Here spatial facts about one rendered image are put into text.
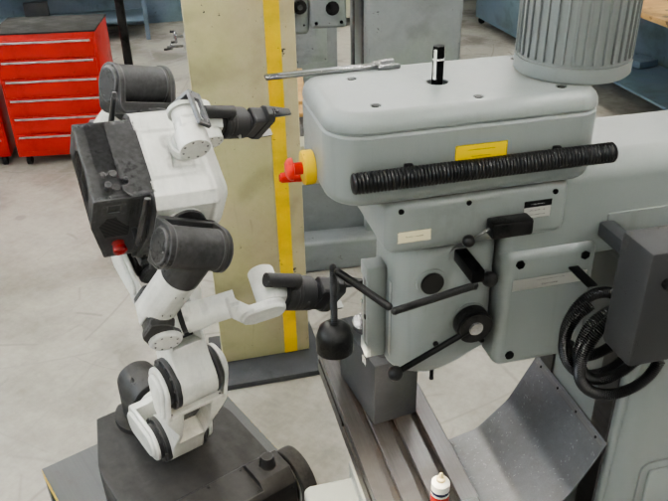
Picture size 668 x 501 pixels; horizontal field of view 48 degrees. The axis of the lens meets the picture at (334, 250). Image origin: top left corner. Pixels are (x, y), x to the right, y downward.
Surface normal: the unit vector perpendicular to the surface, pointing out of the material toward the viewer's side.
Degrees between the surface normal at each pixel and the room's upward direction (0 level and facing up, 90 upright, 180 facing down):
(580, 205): 90
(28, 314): 0
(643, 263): 90
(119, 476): 0
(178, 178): 34
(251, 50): 90
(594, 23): 90
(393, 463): 0
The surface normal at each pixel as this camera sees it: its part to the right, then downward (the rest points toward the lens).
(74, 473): -0.02, -0.87
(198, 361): 0.51, -0.09
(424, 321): 0.15, 0.49
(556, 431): -0.87, -0.27
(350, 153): -0.25, 0.49
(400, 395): 0.38, 0.46
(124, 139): 0.32, -0.49
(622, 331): -0.97, 0.14
